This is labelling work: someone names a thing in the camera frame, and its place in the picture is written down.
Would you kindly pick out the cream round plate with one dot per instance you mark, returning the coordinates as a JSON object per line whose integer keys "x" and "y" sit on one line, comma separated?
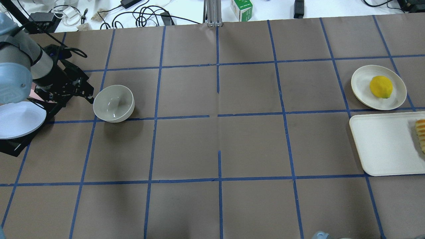
{"x": 360, "y": 87}

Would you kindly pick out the black dish rack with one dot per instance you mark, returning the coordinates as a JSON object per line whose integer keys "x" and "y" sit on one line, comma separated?
{"x": 15, "y": 146}

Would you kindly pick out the sliced orange toy food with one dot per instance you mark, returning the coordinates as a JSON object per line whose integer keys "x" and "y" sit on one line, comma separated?
{"x": 420, "y": 132}

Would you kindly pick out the black device on desk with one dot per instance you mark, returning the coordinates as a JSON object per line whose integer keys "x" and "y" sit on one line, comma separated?
{"x": 298, "y": 9}

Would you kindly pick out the white ceramic bowl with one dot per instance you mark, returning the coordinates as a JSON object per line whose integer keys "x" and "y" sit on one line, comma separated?
{"x": 114, "y": 104}

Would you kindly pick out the green white carton box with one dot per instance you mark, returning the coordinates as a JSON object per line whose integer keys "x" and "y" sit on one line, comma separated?
{"x": 243, "y": 9}

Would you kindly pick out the aluminium frame post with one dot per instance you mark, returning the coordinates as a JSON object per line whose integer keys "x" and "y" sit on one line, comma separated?
{"x": 212, "y": 13}

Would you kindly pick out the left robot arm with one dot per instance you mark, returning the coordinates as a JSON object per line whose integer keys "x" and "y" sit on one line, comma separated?
{"x": 24, "y": 63}

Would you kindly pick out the light blue plate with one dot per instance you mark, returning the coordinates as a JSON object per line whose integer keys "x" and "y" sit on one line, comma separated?
{"x": 20, "y": 119}

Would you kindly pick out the yellow lemon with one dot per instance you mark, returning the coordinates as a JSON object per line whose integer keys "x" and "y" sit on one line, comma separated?
{"x": 381, "y": 87}

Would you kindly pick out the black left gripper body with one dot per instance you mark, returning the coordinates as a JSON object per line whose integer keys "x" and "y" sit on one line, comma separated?
{"x": 58, "y": 80}

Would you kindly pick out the pink plate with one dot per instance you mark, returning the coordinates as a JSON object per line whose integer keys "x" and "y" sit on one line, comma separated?
{"x": 33, "y": 93}

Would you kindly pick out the black power adapter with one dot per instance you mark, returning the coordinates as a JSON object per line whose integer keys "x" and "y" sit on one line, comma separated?
{"x": 129, "y": 3}

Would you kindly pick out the white rectangular tray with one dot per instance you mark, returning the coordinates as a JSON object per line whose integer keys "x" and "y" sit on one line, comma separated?
{"x": 387, "y": 144}

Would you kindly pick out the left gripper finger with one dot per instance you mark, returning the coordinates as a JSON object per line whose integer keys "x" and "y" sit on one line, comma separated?
{"x": 60, "y": 99}
{"x": 82, "y": 88}

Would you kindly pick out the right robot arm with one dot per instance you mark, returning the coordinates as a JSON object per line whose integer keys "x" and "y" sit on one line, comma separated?
{"x": 321, "y": 235}

